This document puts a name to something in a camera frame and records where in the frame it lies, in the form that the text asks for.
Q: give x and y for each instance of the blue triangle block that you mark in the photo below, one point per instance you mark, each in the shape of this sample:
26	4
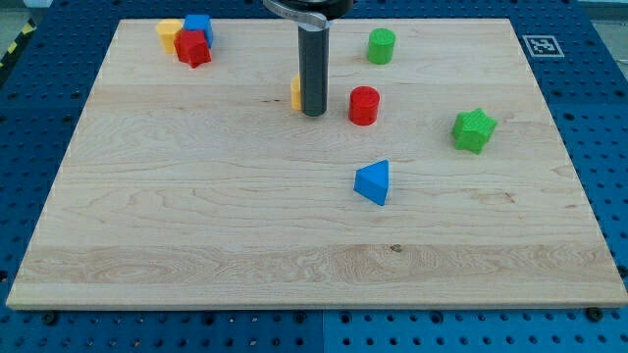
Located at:
373	182

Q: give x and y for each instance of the green cylinder block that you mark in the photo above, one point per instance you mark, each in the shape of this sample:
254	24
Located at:
381	46

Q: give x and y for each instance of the yellow heart block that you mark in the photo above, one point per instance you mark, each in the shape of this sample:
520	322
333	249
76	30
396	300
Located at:
295	93

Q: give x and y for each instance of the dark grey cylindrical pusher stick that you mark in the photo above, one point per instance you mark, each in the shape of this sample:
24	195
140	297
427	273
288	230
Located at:
313	55

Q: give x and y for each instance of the yellow hexagon block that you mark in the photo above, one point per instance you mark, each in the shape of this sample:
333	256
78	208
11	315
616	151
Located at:
167	31

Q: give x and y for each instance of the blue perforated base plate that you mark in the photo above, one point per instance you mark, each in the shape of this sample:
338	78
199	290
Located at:
45	91

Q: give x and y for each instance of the white fiducial marker tag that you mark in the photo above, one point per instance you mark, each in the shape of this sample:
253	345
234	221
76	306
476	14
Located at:
542	46

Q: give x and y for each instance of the green star block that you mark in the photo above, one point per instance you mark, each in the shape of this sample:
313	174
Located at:
473	130

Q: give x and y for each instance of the red cylinder block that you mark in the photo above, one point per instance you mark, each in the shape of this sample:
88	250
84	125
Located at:
363	105

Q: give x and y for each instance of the silver metal clamp band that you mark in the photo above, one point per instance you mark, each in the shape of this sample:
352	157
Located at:
314	19

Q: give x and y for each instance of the blue cube block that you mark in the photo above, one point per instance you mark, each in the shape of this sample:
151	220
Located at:
200	22

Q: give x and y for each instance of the red star block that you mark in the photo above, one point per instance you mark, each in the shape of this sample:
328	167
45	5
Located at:
192	48

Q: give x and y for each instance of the light wooden board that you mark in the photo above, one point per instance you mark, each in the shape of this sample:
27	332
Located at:
203	189

